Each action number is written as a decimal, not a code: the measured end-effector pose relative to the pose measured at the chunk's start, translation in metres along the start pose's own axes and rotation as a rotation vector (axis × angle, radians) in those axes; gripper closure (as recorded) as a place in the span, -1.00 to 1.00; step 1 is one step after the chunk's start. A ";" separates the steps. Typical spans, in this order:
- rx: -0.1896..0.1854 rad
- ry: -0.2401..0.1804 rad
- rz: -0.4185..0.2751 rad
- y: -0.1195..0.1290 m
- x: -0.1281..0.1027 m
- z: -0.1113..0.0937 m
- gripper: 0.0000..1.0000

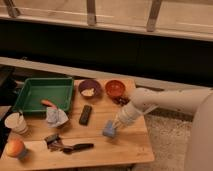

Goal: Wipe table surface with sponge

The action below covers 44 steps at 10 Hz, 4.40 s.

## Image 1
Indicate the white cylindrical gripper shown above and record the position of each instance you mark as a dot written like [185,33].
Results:
[126,116]

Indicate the blue sponge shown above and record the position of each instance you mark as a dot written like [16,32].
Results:
[109,130]

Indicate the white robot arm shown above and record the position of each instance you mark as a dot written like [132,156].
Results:
[143,101]

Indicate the dark brown pine cone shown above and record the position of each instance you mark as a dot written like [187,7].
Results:
[121,100]

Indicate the black remote control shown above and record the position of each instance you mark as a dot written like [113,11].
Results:
[85,115]

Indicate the orange bowl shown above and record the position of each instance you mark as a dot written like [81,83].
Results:
[115,88]

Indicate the white food in bowl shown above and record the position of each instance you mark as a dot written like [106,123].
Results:
[88,92]

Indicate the purple bowl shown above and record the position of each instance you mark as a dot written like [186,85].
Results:
[88,84]

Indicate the crumpled white cloth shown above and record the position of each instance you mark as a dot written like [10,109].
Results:
[55,117]

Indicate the dark binder clip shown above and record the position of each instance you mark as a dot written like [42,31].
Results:
[52,140]

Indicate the green plastic tray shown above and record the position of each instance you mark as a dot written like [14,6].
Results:
[59,91]

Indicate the orange carrot toy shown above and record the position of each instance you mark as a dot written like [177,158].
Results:
[48,103]

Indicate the white paper cup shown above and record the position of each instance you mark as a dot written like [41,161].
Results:
[16,122]

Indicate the orange apple fruit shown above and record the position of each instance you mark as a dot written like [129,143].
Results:
[14,148]

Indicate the black handled knife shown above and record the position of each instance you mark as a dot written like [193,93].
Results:
[77,147]

